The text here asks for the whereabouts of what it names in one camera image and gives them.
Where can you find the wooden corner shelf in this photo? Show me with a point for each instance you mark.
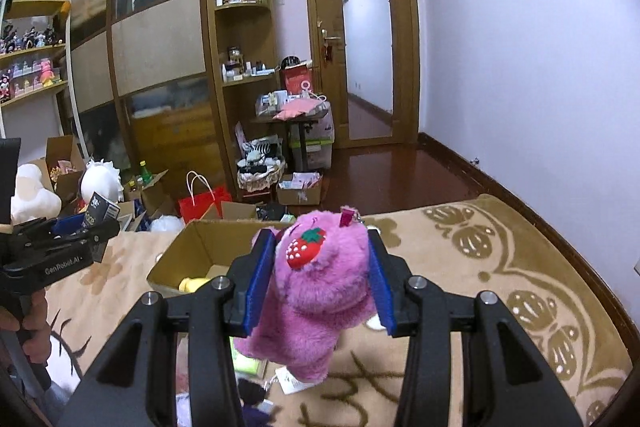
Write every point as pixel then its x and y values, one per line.
pixel 242 32

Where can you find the pink strawberry plush toy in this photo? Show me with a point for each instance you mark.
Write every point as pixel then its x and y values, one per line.
pixel 320 287

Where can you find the wall shelf with figurines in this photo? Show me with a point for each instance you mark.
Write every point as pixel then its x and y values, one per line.
pixel 35 49

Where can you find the small flat cardboard box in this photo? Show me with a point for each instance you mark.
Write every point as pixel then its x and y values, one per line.
pixel 300 196

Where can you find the wooden wardrobe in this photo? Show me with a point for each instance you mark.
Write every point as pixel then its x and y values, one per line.
pixel 150 57

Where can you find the white plastic bag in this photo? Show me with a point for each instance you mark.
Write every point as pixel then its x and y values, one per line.
pixel 167 224

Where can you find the wicker basket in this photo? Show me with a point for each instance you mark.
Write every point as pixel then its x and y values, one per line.
pixel 260 179

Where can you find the black printed box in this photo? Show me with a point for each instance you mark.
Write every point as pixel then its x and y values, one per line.
pixel 100 209

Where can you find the small wooden table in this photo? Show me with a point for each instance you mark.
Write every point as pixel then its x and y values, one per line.
pixel 295 142

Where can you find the beige patterned blanket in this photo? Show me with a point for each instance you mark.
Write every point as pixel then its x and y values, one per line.
pixel 500 267

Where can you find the cardboard box with bottles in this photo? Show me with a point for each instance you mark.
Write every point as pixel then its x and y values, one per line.
pixel 152 199

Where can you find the red gift box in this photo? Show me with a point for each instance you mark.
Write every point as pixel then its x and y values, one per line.
pixel 295 79

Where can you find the white cloud plush toy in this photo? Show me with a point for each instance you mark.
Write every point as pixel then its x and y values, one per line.
pixel 35 202

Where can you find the green packet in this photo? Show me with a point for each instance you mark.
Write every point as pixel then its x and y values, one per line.
pixel 247 363

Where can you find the white round plush toy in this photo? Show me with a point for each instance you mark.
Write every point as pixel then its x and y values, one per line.
pixel 100 179

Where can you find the tall open cardboard box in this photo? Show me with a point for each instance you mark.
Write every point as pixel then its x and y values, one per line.
pixel 62 152

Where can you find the dark-haired doll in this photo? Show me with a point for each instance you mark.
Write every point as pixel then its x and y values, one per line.
pixel 252 399

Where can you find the person's left hand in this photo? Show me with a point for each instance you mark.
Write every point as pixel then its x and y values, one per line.
pixel 35 332

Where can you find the yellow plush toy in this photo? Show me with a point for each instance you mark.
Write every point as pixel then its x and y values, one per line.
pixel 192 284

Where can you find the pink cloth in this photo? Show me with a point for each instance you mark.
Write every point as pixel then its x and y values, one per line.
pixel 300 108

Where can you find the wooden door with mirror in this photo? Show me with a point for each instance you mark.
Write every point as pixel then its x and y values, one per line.
pixel 325 107

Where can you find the clear plastic storage box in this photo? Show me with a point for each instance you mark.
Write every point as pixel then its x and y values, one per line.
pixel 320 142

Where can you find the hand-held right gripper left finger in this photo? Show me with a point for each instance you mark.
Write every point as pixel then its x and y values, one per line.
pixel 260 287

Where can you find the red paper bag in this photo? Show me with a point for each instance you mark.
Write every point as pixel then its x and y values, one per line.
pixel 205 204

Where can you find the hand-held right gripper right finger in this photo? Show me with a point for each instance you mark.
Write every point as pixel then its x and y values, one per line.
pixel 382 287

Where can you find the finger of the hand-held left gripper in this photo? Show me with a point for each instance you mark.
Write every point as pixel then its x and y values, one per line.
pixel 102 234
pixel 67 223

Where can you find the green bottle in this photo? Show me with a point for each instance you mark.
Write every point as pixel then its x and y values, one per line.
pixel 145 174

